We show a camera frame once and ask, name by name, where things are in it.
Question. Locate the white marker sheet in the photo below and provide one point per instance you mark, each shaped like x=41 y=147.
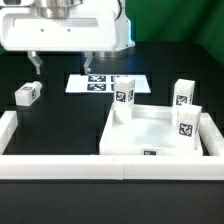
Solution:
x=102 y=83

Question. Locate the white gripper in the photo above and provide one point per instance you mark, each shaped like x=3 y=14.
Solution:
x=21 y=29

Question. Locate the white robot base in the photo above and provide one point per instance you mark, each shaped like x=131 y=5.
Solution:
x=123 y=29

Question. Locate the white square table top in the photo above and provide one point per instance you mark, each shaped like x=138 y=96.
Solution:
x=149 y=132

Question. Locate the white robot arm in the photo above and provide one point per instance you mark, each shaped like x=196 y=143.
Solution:
x=60 y=9

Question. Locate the white U-shaped obstacle fence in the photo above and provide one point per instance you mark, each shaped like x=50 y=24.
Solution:
x=89 y=167

